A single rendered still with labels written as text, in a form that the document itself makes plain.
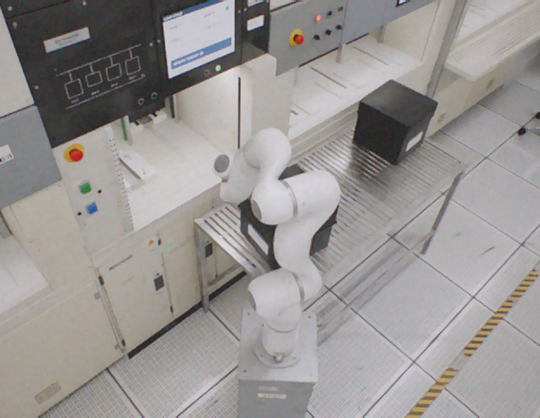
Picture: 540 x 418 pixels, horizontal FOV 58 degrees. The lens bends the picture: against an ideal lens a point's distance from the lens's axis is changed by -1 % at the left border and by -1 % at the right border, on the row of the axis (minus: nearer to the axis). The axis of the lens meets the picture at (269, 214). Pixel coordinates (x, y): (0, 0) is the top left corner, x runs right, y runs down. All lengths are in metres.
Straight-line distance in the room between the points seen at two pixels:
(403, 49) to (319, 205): 2.17
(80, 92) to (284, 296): 0.83
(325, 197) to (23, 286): 1.22
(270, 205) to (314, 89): 1.69
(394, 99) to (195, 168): 1.03
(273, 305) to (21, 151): 0.84
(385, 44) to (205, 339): 2.07
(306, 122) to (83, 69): 1.31
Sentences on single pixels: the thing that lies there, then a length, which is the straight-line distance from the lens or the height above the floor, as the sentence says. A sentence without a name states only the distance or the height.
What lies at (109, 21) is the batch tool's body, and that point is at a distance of 1.50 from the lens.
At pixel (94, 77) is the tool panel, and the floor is 1.57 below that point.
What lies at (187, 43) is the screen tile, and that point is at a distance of 1.69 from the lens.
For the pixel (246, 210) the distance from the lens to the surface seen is 1.94.
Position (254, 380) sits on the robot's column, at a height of 0.75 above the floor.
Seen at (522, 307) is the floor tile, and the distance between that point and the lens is 3.22.
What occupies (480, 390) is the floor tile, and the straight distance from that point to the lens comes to 2.84.
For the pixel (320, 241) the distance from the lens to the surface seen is 2.02.
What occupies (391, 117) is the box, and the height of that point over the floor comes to 1.01.
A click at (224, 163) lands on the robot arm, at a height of 1.33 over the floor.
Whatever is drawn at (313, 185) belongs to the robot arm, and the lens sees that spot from 1.18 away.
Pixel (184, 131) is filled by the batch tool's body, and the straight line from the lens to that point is 2.44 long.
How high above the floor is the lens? 2.37
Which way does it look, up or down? 48 degrees down
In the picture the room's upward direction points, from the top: 5 degrees clockwise
